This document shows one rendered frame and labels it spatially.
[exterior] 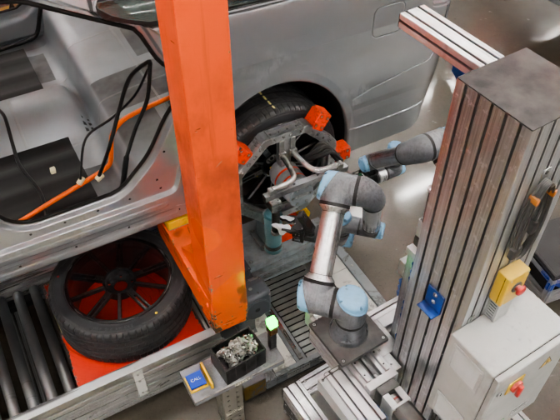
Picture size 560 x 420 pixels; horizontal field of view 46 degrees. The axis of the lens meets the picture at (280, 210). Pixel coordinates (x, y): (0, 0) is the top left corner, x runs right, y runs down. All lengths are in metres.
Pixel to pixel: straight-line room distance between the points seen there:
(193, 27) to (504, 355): 1.34
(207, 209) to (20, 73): 2.03
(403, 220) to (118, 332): 1.93
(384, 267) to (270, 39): 1.68
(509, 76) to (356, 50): 1.35
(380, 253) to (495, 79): 2.32
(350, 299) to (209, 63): 0.99
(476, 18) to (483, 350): 4.37
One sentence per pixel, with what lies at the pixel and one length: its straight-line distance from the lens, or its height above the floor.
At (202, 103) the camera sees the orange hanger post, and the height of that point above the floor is 1.76.
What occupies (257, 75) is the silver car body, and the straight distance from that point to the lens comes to 2.77.
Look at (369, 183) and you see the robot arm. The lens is 2.40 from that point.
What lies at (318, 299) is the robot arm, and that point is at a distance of 2.41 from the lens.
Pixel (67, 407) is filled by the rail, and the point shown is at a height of 0.34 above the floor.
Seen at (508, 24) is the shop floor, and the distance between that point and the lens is 6.16.
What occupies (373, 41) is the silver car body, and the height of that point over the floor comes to 1.38.
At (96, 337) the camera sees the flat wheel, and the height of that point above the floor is 0.49.
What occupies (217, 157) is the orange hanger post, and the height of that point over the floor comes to 1.53.
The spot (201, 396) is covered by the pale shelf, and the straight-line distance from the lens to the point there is 2.87.
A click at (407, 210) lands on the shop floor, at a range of 4.18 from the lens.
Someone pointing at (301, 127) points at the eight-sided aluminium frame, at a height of 1.12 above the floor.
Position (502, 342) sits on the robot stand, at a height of 1.23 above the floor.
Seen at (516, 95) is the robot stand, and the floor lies 2.03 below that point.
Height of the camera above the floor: 2.98
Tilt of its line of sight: 47 degrees down
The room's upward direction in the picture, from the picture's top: straight up
